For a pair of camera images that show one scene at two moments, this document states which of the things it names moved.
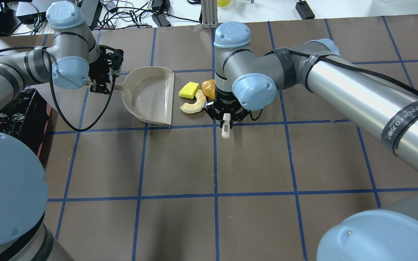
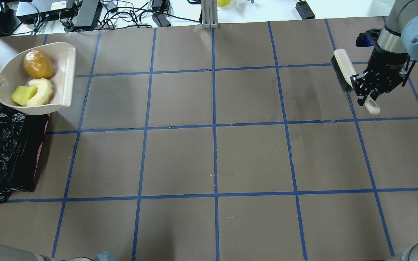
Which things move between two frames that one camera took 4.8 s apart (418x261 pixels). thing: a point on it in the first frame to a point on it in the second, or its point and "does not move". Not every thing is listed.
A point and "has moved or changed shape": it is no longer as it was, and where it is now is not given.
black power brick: (304, 11) does not move
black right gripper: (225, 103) to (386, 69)
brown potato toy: (208, 88) has moved or changed shape
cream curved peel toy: (197, 106) to (44, 92)
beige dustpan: (149, 91) has moved or changed shape
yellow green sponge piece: (189, 90) to (21, 95)
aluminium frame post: (209, 14) does not move
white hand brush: (226, 127) has moved or changed shape
